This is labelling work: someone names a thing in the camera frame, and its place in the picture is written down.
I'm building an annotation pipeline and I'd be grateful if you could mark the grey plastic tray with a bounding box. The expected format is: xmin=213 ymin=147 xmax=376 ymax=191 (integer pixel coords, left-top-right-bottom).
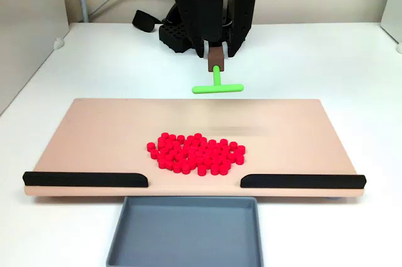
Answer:
xmin=106 ymin=196 xmax=264 ymax=267

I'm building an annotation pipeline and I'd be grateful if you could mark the black foam rail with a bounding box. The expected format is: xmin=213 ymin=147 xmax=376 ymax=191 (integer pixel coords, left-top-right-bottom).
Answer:
xmin=240 ymin=173 xmax=367 ymax=190
xmin=22 ymin=171 xmax=149 ymax=188

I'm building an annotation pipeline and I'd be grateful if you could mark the black table clamp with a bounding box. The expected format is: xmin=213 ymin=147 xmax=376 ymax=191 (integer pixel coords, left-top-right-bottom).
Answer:
xmin=131 ymin=9 xmax=157 ymax=33

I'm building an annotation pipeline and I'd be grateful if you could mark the green T pusher brown block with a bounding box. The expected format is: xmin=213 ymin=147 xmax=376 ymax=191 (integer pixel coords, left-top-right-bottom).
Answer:
xmin=192 ymin=45 xmax=245 ymax=95

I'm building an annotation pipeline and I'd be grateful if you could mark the beige flat board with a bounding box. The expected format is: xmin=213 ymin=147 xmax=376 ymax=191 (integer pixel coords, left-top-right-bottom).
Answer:
xmin=23 ymin=97 xmax=367 ymax=199

